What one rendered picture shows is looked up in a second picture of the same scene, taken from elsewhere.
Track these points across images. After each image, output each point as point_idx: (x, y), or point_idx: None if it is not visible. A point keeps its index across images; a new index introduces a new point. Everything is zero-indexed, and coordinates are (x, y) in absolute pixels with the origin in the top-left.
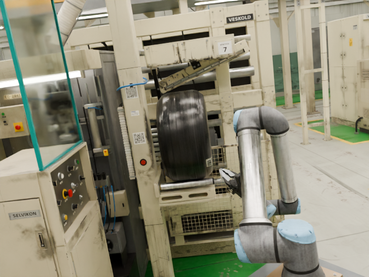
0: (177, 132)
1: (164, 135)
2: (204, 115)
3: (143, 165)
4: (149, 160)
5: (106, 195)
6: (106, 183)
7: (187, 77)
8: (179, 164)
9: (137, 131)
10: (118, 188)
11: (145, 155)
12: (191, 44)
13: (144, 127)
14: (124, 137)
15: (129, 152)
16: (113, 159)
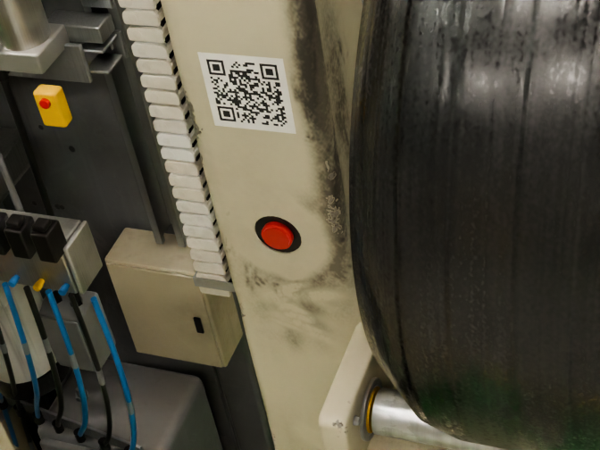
0: (516, 251)
1: (395, 243)
2: None
3: (279, 252)
4: (319, 237)
5: (112, 266)
6: (66, 277)
7: None
8: (502, 434)
9: (229, 44)
10: (178, 237)
11: (290, 200)
12: None
13: (287, 29)
14: (145, 60)
15: (186, 156)
16: (136, 93)
